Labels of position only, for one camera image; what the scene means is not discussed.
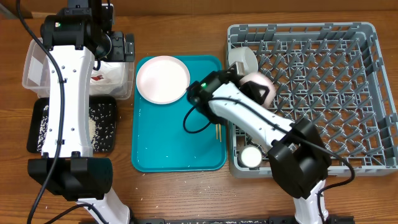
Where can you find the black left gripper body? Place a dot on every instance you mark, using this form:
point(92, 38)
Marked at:
point(117, 52)

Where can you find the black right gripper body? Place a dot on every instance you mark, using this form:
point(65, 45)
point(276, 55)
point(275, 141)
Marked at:
point(250, 88)

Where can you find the small pink plate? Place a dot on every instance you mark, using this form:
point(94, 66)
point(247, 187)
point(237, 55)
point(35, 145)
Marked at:
point(259, 88)

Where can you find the grey bowl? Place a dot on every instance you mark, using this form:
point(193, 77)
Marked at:
point(246, 56)

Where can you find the wooden chopstick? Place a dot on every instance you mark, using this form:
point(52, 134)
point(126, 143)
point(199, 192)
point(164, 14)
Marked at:
point(219, 132)
point(216, 127)

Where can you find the large pink plate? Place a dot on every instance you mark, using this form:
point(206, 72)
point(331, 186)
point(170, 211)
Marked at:
point(162, 80)

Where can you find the small white cup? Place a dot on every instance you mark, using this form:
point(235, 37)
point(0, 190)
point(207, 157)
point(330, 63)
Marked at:
point(250, 156)

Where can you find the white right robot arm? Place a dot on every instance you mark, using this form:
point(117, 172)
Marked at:
point(297, 156)

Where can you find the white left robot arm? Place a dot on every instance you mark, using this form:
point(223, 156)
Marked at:
point(75, 41)

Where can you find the clear plastic waste bin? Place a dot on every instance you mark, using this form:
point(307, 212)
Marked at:
point(36, 75)

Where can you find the black food waste tray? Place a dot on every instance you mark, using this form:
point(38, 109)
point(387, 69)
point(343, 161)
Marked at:
point(102, 124)

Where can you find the red wrapper scrap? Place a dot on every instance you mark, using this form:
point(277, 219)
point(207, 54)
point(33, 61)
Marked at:
point(97, 78)

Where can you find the cooked rice pile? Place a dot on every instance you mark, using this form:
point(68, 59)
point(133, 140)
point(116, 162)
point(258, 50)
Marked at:
point(99, 127)

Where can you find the grey plastic dish rack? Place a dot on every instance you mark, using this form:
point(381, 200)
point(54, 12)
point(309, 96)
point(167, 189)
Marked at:
point(332, 74)

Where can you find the teal plastic tray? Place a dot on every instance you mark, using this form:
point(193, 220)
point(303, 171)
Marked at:
point(172, 137)

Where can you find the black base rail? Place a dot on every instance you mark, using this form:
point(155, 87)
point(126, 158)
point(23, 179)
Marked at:
point(271, 220)

